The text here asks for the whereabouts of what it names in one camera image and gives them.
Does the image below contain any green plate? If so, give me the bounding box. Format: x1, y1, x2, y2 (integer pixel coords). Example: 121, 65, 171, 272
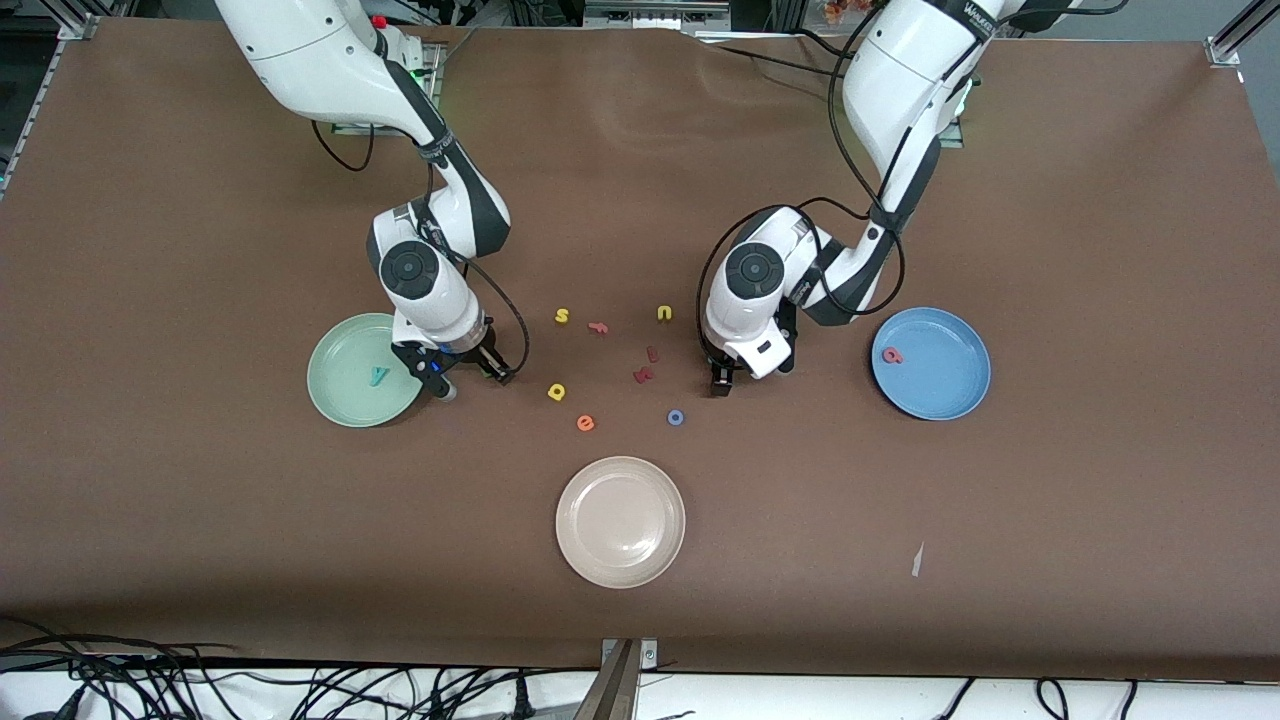
306, 313, 429, 429

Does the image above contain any beige plate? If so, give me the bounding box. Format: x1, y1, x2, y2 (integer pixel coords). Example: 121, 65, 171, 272
555, 456, 687, 589

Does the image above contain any blue plate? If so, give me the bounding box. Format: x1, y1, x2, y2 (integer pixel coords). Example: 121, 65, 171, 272
871, 307, 992, 421

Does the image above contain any brown table cover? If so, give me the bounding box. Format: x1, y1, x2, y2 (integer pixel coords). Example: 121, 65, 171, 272
0, 18, 1280, 681

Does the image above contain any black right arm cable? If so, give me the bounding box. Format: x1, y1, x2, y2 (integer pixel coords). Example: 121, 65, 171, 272
312, 120, 530, 385

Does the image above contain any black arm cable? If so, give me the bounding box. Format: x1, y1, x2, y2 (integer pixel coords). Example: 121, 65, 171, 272
312, 120, 530, 385
697, 0, 1131, 376

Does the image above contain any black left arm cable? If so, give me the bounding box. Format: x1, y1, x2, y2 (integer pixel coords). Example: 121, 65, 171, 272
697, 0, 1131, 376

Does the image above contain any aluminium frame profile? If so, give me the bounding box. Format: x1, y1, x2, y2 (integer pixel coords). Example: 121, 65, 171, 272
575, 638, 661, 720

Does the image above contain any grey metal frame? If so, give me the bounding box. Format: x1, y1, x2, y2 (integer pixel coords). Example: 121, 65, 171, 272
585, 0, 731, 31

